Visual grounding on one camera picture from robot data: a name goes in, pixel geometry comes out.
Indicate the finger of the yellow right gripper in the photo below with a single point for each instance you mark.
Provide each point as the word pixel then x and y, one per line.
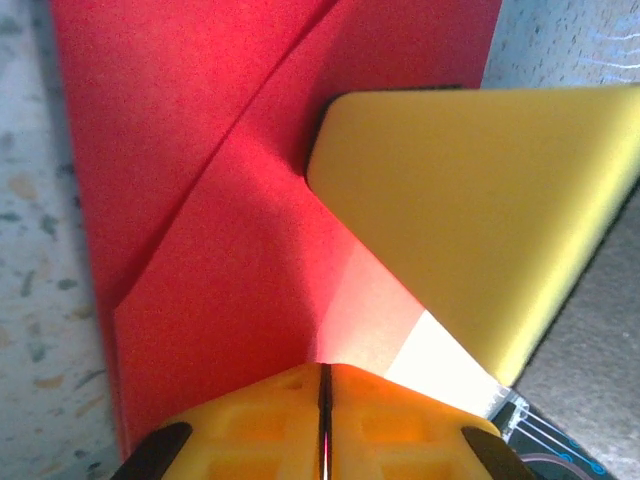
pixel 475 200

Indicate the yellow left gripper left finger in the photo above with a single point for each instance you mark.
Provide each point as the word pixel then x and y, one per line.
pixel 250 435

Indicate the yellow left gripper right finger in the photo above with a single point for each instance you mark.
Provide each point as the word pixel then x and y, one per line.
pixel 400 440

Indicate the red square paper sheet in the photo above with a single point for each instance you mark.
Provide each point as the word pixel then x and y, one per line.
pixel 175 125

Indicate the blue circuit print side panel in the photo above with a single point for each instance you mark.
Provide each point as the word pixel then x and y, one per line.
pixel 550 450

